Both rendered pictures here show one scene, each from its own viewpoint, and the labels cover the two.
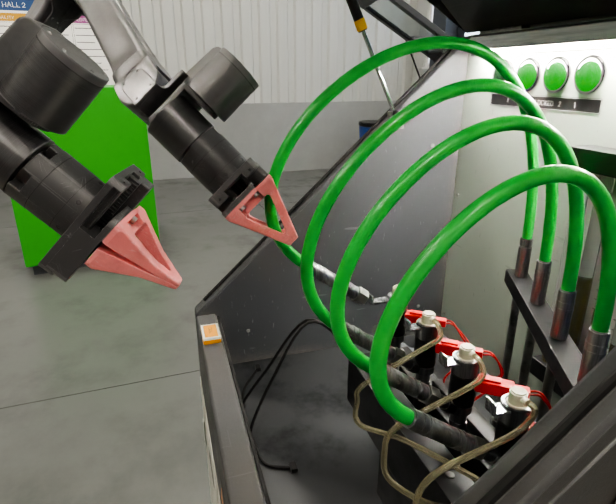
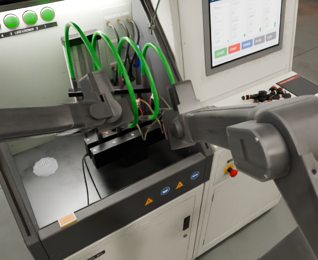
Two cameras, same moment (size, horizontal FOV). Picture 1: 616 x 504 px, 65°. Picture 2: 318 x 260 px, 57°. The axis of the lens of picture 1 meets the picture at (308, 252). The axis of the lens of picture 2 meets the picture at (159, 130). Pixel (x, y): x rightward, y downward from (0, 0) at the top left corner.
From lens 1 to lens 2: 1.01 m
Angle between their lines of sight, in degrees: 88
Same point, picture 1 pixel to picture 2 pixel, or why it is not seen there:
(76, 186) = not seen: hidden behind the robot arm
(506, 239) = (35, 89)
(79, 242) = not seen: hidden behind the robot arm
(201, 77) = (109, 85)
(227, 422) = (134, 189)
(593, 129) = (58, 31)
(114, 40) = (33, 119)
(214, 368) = (98, 207)
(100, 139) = not seen: outside the picture
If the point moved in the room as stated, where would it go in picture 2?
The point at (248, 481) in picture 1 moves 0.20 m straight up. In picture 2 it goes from (159, 174) to (159, 132)
